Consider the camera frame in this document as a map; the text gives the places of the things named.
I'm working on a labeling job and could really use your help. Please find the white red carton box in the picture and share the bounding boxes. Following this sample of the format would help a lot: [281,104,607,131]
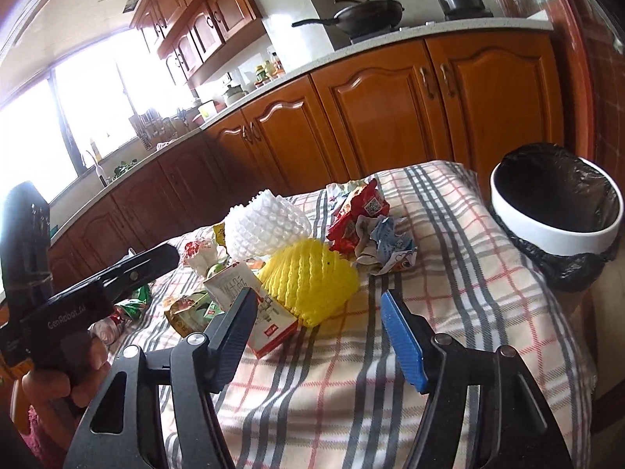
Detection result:
[204,263,298,358]

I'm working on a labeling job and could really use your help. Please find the white foam fruit net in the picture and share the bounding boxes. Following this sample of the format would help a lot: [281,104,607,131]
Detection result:
[225,190,311,261]

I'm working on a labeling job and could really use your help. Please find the blue white wrapper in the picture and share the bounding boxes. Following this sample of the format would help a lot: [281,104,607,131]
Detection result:
[354,215,417,276]

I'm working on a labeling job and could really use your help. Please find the yellow foam fruit net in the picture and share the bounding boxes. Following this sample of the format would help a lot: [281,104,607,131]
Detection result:
[257,238,360,327]

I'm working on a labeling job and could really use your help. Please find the red snack wrapper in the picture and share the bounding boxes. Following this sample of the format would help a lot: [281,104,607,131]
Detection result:
[326,178,390,255]

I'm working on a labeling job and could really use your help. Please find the white trash bin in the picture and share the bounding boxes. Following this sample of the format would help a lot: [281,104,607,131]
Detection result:
[491,143,624,257]

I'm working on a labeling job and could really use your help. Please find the black trash bag liner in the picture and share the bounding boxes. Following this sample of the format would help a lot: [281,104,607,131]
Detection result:
[489,143,624,293]

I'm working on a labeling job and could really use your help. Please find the person's left hand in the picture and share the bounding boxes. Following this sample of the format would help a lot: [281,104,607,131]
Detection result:
[22,336,110,450]

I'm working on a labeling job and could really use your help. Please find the green snack packet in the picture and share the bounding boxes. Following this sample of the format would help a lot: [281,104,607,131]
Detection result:
[116,285,153,322]

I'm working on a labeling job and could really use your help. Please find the green tea box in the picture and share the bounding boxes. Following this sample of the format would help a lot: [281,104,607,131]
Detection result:
[163,290,223,338]

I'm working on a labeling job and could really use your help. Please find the red white crumpled paper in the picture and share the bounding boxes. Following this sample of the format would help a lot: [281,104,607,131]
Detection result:
[182,239,218,276]

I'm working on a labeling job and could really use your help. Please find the yellow crumpled wrapper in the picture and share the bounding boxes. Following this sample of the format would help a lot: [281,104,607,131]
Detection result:
[212,221,226,247]

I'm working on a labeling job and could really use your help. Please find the plaid tablecloth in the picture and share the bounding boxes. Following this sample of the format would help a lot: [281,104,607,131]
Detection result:
[104,159,600,469]

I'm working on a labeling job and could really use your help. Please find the white countertop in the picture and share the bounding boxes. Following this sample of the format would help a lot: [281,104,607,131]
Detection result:
[48,16,555,246]

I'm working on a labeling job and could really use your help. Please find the wooden upper cabinets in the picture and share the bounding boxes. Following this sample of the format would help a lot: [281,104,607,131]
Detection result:
[130,0,266,89]

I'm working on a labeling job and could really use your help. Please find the wooden cabinets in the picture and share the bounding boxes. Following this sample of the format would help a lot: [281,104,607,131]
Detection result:
[130,0,266,89]
[50,29,564,290]

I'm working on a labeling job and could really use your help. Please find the wooden lower cabinets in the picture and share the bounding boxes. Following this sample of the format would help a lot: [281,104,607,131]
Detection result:
[50,29,564,290]

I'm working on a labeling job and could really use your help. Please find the black wok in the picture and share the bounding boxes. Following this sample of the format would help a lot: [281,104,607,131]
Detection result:
[291,0,405,38]

